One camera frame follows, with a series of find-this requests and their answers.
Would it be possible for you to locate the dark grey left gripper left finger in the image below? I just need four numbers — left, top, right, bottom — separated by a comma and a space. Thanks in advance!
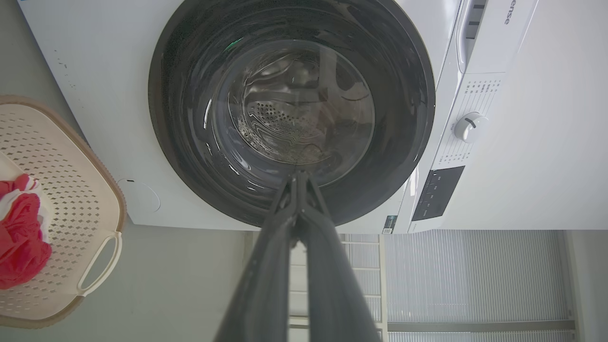
215, 173, 299, 342

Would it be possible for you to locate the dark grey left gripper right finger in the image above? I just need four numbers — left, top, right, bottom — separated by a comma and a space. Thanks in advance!
298, 172, 380, 342

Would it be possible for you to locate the black round glass washer door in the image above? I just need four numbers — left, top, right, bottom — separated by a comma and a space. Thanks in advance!
148, 0, 436, 228

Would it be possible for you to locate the white front-load washing machine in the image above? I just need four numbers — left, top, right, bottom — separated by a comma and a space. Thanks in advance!
17, 0, 540, 234

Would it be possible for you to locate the black washer display panel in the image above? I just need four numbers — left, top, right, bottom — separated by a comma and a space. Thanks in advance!
411, 165, 466, 222

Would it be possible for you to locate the white ribbed panel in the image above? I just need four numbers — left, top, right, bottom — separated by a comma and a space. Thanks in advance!
385, 230, 578, 342

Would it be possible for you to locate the round white filter cover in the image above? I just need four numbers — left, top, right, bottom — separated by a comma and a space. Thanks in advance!
117, 178, 161, 214

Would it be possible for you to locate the perforated steel washer drum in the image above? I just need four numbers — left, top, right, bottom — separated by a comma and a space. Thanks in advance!
242, 52, 376, 164

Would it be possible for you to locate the white program dial knob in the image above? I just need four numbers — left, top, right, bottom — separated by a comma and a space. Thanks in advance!
454, 112, 489, 144

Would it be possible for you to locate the cream perforated laundry basket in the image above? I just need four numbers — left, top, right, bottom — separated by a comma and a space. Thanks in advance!
0, 95, 127, 329

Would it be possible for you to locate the red and white garment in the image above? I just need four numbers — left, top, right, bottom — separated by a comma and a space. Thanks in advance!
0, 173, 53, 290

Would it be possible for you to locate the white detergent drawer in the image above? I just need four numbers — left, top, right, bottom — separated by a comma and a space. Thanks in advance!
456, 0, 540, 76

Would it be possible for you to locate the white slatted frame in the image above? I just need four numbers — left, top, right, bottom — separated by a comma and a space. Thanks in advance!
285, 233, 388, 342

